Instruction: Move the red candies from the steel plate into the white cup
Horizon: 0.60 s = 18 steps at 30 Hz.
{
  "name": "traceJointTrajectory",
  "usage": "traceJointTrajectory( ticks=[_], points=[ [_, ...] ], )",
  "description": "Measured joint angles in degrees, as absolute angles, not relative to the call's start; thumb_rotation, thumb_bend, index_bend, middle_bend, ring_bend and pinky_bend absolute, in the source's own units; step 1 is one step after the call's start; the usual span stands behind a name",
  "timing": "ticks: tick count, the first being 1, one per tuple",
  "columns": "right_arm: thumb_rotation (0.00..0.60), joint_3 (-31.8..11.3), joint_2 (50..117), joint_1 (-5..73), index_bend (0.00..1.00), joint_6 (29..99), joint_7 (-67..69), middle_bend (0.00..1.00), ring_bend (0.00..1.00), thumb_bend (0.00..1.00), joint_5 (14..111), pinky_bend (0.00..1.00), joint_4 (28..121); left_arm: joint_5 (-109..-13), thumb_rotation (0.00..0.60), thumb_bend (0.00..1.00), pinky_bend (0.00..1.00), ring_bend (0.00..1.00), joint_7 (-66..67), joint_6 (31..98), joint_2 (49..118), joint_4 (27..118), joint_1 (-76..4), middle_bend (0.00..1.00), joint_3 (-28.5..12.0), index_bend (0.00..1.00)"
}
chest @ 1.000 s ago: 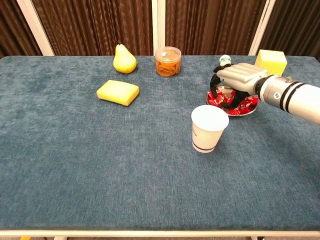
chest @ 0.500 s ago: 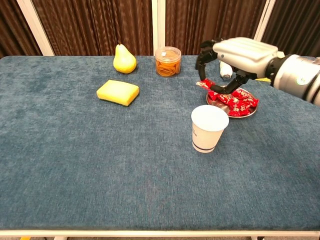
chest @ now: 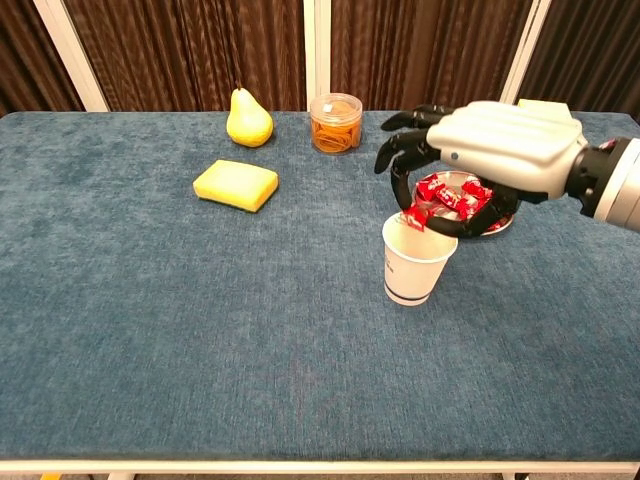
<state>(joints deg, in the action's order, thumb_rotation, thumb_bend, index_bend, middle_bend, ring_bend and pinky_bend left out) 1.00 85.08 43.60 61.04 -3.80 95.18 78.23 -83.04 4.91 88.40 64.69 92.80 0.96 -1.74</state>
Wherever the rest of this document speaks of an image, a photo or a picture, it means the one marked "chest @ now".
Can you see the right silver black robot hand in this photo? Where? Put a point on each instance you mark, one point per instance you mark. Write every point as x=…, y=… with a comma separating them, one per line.
x=505, y=145

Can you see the red candy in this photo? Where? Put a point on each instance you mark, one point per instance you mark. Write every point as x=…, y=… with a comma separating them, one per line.
x=497, y=226
x=448, y=196
x=469, y=206
x=426, y=191
x=477, y=190
x=415, y=218

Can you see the silver metal plate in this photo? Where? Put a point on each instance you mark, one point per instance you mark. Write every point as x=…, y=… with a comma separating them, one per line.
x=457, y=177

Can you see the white paper cup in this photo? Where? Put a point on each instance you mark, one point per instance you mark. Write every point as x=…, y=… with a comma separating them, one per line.
x=415, y=275

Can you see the yellow cube block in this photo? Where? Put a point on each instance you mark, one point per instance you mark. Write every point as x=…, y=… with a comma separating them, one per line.
x=545, y=106

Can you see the brown curtain panel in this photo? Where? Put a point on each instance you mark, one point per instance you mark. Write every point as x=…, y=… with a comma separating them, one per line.
x=190, y=50
x=590, y=50
x=20, y=50
x=425, y=50

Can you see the clear jar of rubber bands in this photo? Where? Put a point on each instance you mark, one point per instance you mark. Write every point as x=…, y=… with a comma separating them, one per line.
x=336, y=125

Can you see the yellow pear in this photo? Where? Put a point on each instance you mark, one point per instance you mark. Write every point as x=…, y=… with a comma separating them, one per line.
x=247, y=125

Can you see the flat yellow sponge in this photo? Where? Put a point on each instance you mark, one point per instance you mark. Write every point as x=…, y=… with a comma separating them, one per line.
x=235, y=184

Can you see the blue tablecloth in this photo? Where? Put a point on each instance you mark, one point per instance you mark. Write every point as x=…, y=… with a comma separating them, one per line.
x=200, y=325

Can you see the yellow floor tape strip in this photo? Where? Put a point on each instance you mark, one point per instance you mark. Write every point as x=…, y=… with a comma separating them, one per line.
x=50, y=476

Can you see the white screen frame post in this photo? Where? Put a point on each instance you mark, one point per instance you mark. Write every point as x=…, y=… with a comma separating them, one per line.
x=522, y=55
x=316, y=50
x=70, y=50

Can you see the white table frame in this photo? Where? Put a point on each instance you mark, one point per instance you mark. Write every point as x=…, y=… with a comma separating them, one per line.
x=320, y=467

